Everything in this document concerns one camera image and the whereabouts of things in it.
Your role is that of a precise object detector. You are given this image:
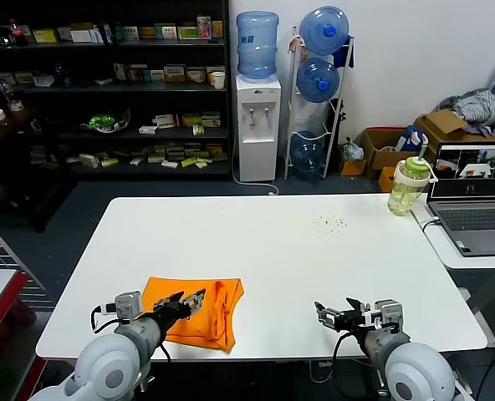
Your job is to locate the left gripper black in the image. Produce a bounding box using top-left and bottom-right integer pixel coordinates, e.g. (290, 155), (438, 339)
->
(153, 287), (208, 329)

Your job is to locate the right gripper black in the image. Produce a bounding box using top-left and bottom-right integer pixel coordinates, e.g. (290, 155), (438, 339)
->
(314, 297), (378, 334)

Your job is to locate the orange t-shirt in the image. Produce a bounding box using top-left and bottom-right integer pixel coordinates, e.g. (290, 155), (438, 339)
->
(141, 276), (246, 352)

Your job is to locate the grey clothes pile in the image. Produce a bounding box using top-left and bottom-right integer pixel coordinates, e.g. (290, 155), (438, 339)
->
(438, 88), (495, 126)

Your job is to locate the small orange cardboard box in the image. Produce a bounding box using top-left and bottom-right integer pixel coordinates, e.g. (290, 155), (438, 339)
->
(377, 166), (399, 194)

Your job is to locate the green lidded drinking bottle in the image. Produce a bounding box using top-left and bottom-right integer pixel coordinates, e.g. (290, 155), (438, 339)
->
(386, 144), (440, 218)

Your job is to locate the small yellow cardboard box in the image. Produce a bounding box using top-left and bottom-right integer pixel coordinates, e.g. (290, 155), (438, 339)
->
(338, 158), (367, 178)

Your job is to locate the cardboard box with flaps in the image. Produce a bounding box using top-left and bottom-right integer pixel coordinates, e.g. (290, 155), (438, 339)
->
(360, 127), (421, 181)

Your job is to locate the grey laptop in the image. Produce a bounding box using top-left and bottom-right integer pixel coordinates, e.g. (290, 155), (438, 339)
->
(425, 142), (495, 257)

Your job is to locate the grey plastic bag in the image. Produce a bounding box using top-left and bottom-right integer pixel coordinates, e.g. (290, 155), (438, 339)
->
(340, 137), (365, 163)

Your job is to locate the red edged cart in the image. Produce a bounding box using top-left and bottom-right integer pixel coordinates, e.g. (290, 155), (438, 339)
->
(0, 268), (50, 401)

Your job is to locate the white water dispenser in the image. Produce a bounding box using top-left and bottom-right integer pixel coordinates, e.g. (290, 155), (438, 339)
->
(235, 74), (283, 184)

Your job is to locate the blue white bag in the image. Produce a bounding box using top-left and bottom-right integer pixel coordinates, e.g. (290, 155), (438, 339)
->
(395, 124), (430, 153)

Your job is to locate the black tripod stand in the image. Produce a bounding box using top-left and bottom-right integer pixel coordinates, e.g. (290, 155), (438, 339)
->
(328, 99), (349, 145)

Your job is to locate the glass bowl with green items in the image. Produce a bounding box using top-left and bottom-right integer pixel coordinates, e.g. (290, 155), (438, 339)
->
(79, 107), (132, 136)

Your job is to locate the white metal jug rack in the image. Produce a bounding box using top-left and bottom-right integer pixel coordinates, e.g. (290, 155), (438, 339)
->
(283, 26), (356, 181)

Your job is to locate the open brown cardboard box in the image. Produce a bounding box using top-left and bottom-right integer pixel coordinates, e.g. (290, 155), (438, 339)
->
(413, 109), (495, 145)

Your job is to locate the black shelving unit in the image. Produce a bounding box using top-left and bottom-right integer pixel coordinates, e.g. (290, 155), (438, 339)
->
(0, 0), (232, 183)

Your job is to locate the beige medicine box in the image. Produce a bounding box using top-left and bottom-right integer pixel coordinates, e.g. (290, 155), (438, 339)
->
(163, 64), (186, 84)

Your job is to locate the white yellow medicine box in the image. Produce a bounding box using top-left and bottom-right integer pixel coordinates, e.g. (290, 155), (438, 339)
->
(206, 65), (227, 84)

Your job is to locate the dark blue bottle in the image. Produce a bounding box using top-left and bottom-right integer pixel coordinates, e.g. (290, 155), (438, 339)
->
(54, 64), (73, 89)

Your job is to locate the blue cloth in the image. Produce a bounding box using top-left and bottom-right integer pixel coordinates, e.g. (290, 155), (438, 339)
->
(332, 35), (356, 69)

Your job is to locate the clear plastic bottle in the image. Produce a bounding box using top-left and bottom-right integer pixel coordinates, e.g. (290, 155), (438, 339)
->
(0, 80), (25, 112)

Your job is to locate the blue water jug with label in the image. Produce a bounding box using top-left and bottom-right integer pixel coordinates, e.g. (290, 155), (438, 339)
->
(235, 11), (280, 82)

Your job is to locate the teal white medicine box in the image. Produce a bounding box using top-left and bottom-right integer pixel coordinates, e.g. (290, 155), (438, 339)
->
(154, 24), (178, 42)

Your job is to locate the pink tall carton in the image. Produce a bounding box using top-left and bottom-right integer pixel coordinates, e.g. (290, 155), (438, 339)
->
(196, 15), (213, 41)

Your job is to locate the cola bottle red cap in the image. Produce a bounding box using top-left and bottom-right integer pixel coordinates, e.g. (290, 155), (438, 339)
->
(8, 17), (29, 47)

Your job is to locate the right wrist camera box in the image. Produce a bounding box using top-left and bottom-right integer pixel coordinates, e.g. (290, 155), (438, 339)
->
(374, 298), (404, 332)

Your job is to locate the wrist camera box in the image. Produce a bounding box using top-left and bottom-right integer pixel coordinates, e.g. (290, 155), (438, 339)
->
(374, 298), (404, 332)
(114, 291), (144, 322)

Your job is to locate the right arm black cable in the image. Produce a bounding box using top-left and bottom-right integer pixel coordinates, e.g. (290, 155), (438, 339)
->
(332, 330), (357, 396)

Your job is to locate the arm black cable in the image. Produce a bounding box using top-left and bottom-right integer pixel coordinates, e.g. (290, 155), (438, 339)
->
(89, 304), (120, 334)
(332, 330), (357, 396)

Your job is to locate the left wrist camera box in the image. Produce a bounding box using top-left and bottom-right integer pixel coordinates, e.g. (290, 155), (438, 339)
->
(114, 291), (144, 322)

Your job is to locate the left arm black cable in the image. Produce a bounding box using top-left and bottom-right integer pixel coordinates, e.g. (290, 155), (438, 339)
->
(89, 304), (120, 334)

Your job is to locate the white laptop cable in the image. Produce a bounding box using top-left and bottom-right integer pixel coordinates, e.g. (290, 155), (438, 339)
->
(410, 206), (441, 231)

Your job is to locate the white dispenser power cable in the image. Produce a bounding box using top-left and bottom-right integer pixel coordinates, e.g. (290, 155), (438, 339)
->
(230, 137), (280, 196)

